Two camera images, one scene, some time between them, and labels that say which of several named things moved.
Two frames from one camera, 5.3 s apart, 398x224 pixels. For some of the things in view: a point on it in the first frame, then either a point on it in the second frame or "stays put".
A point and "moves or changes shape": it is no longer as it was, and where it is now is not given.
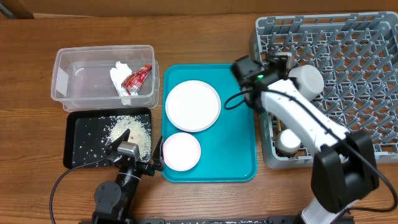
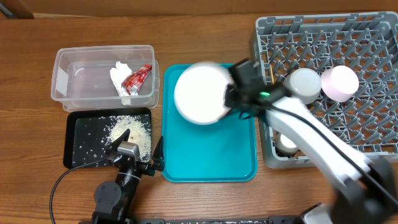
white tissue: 118,74 stays put
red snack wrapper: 134,82 stays put
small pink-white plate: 181,152 -> 339,83
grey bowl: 310,81 stays put
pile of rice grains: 140,127 stays put
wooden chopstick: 279,125 moves or changes shape
